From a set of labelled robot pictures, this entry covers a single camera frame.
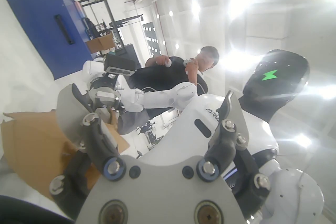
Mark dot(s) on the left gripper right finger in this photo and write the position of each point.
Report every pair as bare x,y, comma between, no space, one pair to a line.
223,151

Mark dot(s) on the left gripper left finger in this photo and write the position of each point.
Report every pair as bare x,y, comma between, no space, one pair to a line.
106,149

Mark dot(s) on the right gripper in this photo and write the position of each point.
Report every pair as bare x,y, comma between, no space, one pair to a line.
105,96

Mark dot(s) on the small brown carton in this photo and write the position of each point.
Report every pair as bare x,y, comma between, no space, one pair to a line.
31,146

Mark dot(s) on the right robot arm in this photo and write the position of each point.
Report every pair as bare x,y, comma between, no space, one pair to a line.
157,100

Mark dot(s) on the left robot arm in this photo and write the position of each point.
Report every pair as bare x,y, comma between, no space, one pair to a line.
296,196

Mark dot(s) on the robot body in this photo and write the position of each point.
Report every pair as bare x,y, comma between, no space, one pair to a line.
189,135

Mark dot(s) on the brown cardboard box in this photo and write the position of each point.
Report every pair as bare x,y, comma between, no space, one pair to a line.
101,43

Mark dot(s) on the person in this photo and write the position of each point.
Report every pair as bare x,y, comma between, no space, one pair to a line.
157,75

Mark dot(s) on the black metal rack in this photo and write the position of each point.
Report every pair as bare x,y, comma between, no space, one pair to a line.
108,9

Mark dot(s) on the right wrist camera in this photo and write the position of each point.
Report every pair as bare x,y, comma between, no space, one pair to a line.
118,62

